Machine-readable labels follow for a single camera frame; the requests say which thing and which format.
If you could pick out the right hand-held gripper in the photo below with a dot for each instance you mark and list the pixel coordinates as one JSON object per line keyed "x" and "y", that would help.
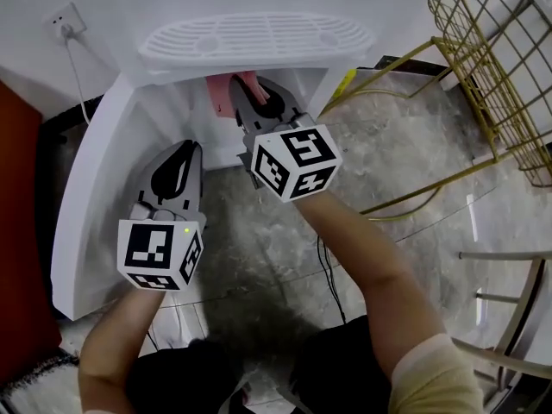
{"x": 297, "y": 162}

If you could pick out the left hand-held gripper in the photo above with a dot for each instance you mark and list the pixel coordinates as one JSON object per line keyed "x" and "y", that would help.
{"x": 146, "y": 248}

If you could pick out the pink cloth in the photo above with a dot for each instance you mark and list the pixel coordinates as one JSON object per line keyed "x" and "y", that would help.
{"x": 217, "y": 93}

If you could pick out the person's left forearm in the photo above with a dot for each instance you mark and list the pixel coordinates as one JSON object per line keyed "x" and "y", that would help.
{"x": 116, "y": 339}

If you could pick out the person's right forearm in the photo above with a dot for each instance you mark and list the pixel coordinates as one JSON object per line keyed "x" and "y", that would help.
{"x": 358, "y": 257}

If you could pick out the white slotted drip tray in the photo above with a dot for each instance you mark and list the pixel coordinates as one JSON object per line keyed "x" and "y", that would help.
{"x": 259, "y": 37}

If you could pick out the small yellow object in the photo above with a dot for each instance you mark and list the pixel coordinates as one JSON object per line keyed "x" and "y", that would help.
{"x": 345, "y": 83}

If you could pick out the black and white striped blanket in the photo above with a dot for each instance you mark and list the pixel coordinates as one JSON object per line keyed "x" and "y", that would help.
{"x": 39, "y": 390}

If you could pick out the person's black trousers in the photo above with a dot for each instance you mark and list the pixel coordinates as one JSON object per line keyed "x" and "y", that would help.
{"x": 336, "y": 369}

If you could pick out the wooden chair with brown seat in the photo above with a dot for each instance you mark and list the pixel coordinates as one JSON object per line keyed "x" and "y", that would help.
{"x": 500, "y": 255}

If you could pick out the person's cream shirt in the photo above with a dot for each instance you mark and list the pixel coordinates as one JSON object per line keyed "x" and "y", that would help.
{"x": 431, "y": 382}

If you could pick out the white wall socket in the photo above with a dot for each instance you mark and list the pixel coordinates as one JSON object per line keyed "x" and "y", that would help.
{"x": 56, "y": 15}

